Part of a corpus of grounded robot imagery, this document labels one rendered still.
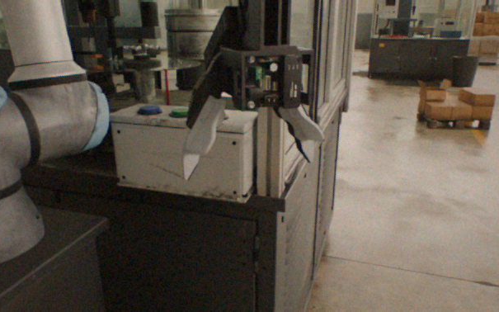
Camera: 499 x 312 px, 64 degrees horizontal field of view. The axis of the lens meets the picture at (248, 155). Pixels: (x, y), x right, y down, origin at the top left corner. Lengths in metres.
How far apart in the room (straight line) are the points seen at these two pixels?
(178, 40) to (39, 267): 1.37
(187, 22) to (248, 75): 1.46
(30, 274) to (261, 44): 0.45
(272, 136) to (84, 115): 0.32
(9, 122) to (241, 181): 0.38
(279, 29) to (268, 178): 0.45
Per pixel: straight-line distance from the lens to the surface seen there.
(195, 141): 0.41
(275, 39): 0.37
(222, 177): 0.74
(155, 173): 0.81
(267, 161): 0.76
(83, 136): 0.71
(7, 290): 0.62
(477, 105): 4.59
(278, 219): 0.83
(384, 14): 7.68
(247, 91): 0.37
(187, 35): 1.83
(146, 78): 1.18
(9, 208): 0.67
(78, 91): 0.70
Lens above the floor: 1.08
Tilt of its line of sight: 19 degrees down
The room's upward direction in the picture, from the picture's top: straight up
